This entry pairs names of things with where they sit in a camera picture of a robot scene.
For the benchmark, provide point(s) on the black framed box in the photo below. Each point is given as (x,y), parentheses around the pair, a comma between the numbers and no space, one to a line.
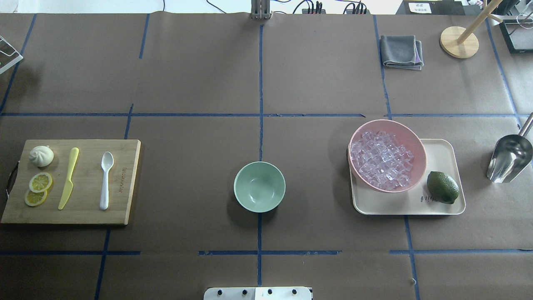
(518,40)

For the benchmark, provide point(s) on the pink bowl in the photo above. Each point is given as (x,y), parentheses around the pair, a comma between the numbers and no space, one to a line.
(404,136)

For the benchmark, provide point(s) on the bamboo cutting board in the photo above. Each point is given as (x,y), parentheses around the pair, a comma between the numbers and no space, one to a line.
(83,206)

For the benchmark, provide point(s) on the green bowl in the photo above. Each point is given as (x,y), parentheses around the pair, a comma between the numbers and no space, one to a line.
(259,187)

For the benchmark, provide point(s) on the pile of clear ice cubes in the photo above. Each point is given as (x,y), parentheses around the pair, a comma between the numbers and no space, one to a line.
(381,160)

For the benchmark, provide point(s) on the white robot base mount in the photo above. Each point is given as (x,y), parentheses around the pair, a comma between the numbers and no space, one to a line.
(259,293)

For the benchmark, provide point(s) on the white plastic spoon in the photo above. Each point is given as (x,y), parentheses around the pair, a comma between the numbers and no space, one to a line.
(107,163)

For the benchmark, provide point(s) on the cream plastic tray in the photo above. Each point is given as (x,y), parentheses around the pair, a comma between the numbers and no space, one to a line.
(418,200)

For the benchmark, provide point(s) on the grey folded cloth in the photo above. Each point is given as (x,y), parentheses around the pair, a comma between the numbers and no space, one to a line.
(404,52)

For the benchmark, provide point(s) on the metal ice scoop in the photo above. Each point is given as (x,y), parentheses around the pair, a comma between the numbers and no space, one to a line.
(512,153)

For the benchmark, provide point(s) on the lemon slice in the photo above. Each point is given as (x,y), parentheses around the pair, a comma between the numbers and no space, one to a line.
(41,182)
(34,198)

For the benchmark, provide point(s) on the green lime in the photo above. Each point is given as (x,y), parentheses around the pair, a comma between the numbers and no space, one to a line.
(442,187)

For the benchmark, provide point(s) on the grey metal post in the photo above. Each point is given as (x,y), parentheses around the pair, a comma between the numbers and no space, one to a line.
(260,9)

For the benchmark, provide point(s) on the wooden stand with round base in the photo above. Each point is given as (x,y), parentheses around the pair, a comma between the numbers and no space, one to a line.
(461,42)

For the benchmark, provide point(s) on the lower lemon slice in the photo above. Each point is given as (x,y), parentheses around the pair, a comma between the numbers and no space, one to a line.
(34,198)

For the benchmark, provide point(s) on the upper lemon slice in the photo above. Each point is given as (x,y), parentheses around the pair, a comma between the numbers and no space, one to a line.
(41,182)

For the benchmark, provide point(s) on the yellow plastic knife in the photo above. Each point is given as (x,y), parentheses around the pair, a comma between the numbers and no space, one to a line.
(69,185)

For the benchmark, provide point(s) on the white clear container edge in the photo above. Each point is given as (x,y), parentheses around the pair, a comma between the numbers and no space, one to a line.
(9,56)

